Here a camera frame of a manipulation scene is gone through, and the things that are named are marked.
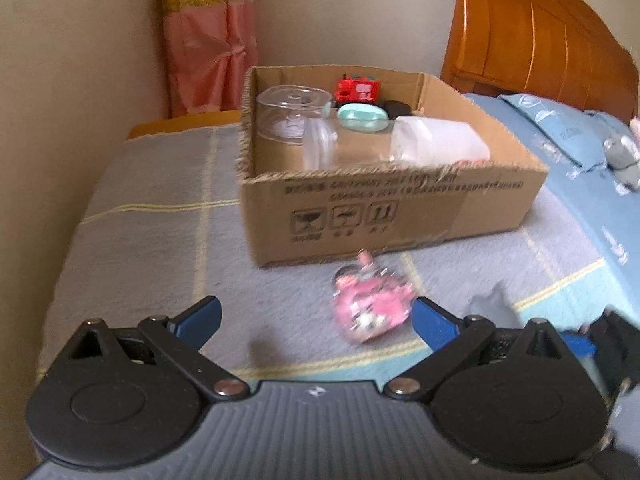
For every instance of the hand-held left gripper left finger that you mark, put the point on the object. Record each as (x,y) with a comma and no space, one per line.
(200,317)

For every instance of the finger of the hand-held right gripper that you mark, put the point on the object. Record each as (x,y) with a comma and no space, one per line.
(577,344)

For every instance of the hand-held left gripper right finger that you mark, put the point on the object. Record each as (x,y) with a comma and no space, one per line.
(435,325)

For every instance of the grey toy figure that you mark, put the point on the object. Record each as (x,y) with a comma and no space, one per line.
(492,307)

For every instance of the brown cardboard box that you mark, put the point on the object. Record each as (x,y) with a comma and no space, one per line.
(380,210)

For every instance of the white translucent plastic jar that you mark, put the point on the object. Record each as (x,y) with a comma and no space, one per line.
(440,140)

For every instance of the clear plastic jar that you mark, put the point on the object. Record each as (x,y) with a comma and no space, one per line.
(330,147)

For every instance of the mint green earbuds case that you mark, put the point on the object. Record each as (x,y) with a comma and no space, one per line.
(362,117)

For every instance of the red toy train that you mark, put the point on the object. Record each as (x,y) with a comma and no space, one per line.
(357,89)

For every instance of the grey and teal checked blanket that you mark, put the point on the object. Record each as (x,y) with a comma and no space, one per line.
(150,240)

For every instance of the blue floral bedsheet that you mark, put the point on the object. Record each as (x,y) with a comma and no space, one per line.
(595,220)

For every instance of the grey plush toy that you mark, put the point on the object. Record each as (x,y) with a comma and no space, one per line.
(622,155)

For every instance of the blue floral pillow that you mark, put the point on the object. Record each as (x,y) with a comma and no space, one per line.
(560,130)

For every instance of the pink patterned cloth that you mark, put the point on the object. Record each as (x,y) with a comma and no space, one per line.
(635,129)

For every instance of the clear round plastic container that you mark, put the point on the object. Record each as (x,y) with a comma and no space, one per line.
(290,110)

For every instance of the pink curtain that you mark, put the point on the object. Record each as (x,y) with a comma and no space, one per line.
(210,35)

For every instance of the wooden headboard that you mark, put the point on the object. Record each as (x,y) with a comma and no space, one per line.
(540,30)

